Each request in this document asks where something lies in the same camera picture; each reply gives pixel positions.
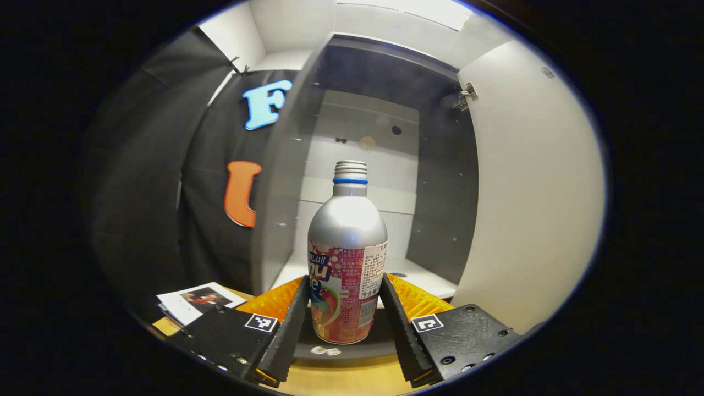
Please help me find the white photo booklet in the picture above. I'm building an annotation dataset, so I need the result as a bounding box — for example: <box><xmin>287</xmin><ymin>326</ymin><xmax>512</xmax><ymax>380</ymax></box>
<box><xmin>156</xmin><ymin>282</ymin><xmax>248</xmax><ymax>327</ymax></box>

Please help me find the silver bottle with pink label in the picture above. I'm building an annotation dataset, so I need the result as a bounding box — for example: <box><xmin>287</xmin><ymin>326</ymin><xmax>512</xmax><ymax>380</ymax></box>
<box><xmin>307</xmin><ymin>160</ymin><xmax>389</xmax><ymax>345</ymax></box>

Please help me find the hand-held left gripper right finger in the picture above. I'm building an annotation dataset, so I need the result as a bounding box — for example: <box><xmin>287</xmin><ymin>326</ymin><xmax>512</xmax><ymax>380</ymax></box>
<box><xmin>379</xmin><ymin>272</ymin><xmax>523</xmax><ymax>388</ymax></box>

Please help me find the metal door hinge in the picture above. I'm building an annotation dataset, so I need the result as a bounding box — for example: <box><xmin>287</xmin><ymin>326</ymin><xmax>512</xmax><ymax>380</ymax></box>
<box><xmin>454</xmin><ymin>82</ymin><xmax>479</xmax><ymax>111</ymax></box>

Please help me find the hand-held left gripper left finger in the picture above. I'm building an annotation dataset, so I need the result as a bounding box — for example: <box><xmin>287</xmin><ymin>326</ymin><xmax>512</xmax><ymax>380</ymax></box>
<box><xmin>165</xmin><ymin>275</ymin><xmax>310</xmax><ymax>388</ymax></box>

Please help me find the black backdrop cloth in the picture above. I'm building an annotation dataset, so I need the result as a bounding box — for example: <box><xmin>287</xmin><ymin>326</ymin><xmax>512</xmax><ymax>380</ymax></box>
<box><xmin>82</xmin><ymin>27</ymin><xmax>309</xmax><ymax>325</ymax></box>

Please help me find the grey cabinet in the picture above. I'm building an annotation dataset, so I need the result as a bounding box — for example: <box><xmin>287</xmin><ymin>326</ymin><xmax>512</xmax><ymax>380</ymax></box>
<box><xmin>253</xmin><ymin>32</ymin><xmax>479</xmax><ymax>361</ymax></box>

